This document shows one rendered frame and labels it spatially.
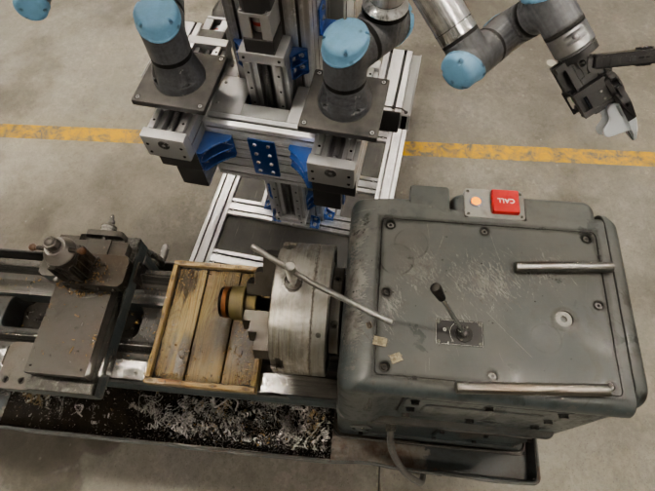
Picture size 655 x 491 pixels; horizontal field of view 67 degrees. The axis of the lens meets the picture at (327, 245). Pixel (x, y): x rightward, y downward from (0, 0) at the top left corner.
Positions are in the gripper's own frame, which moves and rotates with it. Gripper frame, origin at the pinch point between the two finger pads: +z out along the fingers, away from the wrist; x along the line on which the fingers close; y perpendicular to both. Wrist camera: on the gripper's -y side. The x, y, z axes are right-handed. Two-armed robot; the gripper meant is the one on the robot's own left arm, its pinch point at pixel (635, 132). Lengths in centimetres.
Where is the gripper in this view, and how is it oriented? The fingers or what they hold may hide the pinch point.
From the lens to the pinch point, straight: 116.0
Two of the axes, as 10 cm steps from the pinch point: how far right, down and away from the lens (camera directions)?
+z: 5.9, 7.8, 2.2
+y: -8.0, 5.2, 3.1
